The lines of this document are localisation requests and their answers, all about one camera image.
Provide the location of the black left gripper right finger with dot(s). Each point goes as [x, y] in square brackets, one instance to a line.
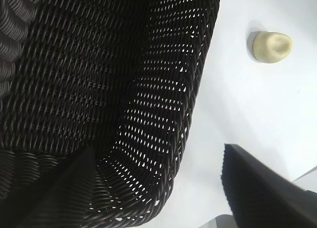
[262, 200]

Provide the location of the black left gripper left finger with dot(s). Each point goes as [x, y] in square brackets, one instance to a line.
[57, 200]

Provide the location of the dark brown wicker basket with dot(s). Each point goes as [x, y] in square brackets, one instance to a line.
[86, 77]

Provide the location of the pale yellow egg yolk pastry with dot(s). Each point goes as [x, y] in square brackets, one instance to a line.
[271, 47]

